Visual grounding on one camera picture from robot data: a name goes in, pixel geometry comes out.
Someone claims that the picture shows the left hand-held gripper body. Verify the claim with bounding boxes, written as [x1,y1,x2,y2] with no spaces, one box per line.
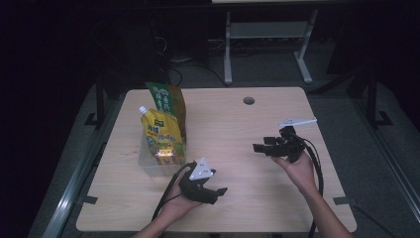
[178,157,219,205]

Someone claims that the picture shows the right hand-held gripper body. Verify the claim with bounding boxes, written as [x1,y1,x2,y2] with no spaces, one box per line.
[263,117,318,164]

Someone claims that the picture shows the clear plastic container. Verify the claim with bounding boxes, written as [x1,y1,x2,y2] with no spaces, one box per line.
[138,131,188,178]

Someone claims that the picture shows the yellow spouted sauce pouch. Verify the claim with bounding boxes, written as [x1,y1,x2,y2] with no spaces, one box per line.
[138,105,186,167]

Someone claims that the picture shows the green and red sauce packet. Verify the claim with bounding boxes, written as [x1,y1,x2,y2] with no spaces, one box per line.
[145,81,187,144]

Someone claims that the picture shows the person's right hand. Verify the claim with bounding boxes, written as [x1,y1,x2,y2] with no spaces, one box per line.
[270,152,320,196]

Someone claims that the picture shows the person's left hand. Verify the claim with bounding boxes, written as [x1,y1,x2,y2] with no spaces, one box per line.
[157,184,203,224]

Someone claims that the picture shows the black tape strip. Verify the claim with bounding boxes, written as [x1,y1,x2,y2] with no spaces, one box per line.
[77,195,99,205]
[332,195,359,206]

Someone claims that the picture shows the black metal stand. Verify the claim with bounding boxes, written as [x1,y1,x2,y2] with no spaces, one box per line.
[366,65,394,129]
[84,74,107,130]

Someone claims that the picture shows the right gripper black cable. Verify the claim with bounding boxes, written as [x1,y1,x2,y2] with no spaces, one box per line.
[290,132,325,238]

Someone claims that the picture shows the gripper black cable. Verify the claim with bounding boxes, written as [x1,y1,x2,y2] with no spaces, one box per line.
[152,161,198,222]
[290,132,325,238]

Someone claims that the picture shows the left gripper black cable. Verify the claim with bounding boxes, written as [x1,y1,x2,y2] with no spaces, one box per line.
[152,161,198,222]

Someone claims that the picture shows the aluminium rail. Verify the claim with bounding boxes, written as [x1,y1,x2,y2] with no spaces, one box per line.
[352,98,420,214]
[41,98,124,238]

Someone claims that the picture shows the white metal table frame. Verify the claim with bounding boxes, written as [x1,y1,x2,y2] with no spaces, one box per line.
[223,9,320,85]

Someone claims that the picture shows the thin black floor cable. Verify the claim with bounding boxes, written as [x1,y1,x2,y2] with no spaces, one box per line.
[355,204,399,238]

